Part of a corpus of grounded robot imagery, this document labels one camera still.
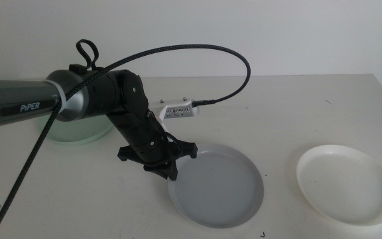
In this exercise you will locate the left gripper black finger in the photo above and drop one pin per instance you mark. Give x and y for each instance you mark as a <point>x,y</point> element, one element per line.
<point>156,170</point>
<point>172,172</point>

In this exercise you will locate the grey shallow bowl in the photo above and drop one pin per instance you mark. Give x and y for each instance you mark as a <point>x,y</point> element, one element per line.
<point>217,189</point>

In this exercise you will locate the pale green shallow bowl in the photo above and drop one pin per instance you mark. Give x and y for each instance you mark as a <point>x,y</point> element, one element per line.
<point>78,132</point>

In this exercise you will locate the white shallow bowl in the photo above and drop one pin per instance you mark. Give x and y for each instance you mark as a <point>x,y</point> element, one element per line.
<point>343,186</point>

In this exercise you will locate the white wrist camera with mount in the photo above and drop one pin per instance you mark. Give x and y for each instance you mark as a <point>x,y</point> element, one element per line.
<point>181,111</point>

